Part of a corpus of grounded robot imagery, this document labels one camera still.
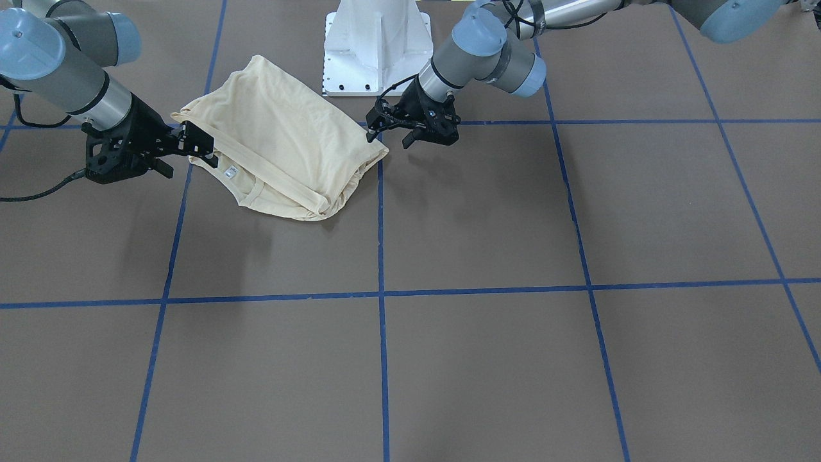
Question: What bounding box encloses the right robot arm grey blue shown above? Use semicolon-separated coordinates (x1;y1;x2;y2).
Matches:
1;1;218;184

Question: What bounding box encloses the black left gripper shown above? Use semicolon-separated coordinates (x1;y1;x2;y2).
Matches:
366;76;461;150

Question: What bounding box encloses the cream long-sleeve printed shirt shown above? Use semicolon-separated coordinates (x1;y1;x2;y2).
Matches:
172;55;389;221

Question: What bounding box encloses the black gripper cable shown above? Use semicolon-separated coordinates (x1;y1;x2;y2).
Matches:
0;90;87;203
375;76;421;116

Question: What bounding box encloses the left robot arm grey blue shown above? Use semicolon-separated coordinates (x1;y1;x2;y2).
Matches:
366;1;648;148

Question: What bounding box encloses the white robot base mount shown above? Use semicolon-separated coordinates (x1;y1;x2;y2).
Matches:
322;1;434;97

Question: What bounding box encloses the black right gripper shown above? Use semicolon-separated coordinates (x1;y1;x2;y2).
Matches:
82;94;219;184

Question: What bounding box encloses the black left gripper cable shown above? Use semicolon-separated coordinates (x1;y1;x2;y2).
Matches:
375;76;421;116

